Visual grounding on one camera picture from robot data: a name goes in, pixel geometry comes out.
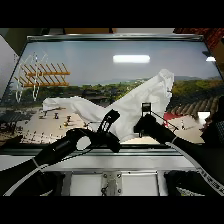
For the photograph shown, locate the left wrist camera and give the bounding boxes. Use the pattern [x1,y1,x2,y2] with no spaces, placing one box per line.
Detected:
[97,108,121,134]

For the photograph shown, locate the black cable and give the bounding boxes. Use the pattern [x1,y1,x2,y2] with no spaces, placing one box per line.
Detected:
[151,111,180,132]

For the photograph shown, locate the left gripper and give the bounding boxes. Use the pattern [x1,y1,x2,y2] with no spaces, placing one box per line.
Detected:
[95,131,122,154]

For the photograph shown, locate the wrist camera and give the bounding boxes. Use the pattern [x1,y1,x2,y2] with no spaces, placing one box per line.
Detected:
[141,102,153,118]
[97,108,121,134]

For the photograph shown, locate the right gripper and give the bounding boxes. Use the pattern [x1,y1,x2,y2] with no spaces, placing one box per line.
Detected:
[133,114,158,138]

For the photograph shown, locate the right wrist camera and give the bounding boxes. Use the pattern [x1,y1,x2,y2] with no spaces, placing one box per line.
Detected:
[141,102,153,118]

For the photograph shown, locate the orange wooden hanger rack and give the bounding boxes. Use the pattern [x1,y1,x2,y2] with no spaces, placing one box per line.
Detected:
[14,61,72,90]

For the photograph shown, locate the white clothes hanger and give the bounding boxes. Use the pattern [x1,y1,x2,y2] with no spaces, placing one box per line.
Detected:
[30,52,48,102]
[13,53,28,103]

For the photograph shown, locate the silver frame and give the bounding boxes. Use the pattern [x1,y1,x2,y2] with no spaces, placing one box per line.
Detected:
[0,33,224,197]

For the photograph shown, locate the white long-sleeved shirt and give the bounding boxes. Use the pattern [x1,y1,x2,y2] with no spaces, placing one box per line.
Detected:
[42,68,175,143]

